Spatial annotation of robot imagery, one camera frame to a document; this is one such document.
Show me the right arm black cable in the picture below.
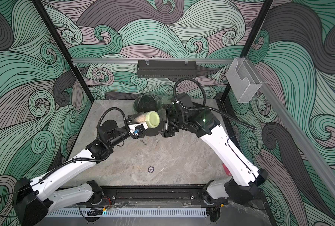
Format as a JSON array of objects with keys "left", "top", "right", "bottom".
[{"left": 172, "top": 77, "right": 257, "bottom": 131}]

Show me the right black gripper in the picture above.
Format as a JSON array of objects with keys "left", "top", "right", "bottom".
[{"left": 158, "top": 105, "right": 189, "bottom": 137}]

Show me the clear oatmeal jar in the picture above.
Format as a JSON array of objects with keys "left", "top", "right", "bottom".
[{"left": 131, "top": 113, "right": 146, "bottom": 124}]

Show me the aluminium back wall rail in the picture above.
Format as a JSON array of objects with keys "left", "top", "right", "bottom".
[{"left": 71, "top": 57, "right": 234, "bottom": 65}]

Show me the black trash bin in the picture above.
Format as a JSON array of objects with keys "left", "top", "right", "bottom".
[{"left": 146, "top": 124, "right": 163, "bottom": 137}]

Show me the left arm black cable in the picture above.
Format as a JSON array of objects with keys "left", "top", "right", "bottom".
[{"left": 0, "top": 106, "right": 128, "bottom": 218}]

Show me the aluminium right wall rail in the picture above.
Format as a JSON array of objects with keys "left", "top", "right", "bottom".
[{"left": 250, "top": 56, "right": 335, "bottom": 199}]

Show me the clear mesh wall holder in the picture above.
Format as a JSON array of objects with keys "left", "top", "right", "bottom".
[{"left": 226, "top": 57, "right": 261, "bottom": 104}]

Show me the white slotted cable duct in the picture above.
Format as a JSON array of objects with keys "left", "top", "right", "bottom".
[{"left": 47, "top": 207, "right": 207, "bottom": 218}]

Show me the light green jar lid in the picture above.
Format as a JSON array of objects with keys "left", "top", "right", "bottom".
[{"left": 145, "top": 111, "right": 160, "bottom": 129}]

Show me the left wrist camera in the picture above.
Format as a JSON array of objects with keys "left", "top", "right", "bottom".
[{"left": 128, "top": 122, "right": 148, "bottom": 138}]

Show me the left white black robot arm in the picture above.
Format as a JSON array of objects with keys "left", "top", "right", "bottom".
[{"left": 12, "top": 111, "right": 160, "bottom": 226}]

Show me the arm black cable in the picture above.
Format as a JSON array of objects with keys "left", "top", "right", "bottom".
[
  {"left": 0, "top": 106, "right": 128, "bottom": 218},
  {"left": 172, "top": 77, "right": 257, "bottom": 131}
]

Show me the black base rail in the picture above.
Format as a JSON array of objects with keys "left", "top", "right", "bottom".
[{"left": 101, "top": 184, "right": 205, "bottom": 205}]

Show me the aluminium wall rail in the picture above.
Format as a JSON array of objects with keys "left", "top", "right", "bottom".
[
  {"left": 250, "top": 56, "right": 335, "bottom": 199},
  {"left": 71, "top": 57, "right": 234, "bottom": 65}
]

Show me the clear green bin liner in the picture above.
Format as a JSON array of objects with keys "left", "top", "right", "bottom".
[{"left": 133, "top": 94, "right": 171, "bottom": 113}]

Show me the black wall shelf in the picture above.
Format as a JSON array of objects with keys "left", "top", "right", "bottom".
[{"left": 136, "top": 61, "right": 198, "bottom": 79}]

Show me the pink white small object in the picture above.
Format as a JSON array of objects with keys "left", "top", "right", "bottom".
[{"left": 223, "top": 164, "right": 231, "bottom": 176}]

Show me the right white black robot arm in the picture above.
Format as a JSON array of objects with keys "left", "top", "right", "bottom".
[{"left": 162, "top": 94, "right": 268, "bottom": 204}]

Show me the black flat tray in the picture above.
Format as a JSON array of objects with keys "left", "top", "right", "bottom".
[{"left": 184, "top": 99, "right": 213, "bottom": 113}]

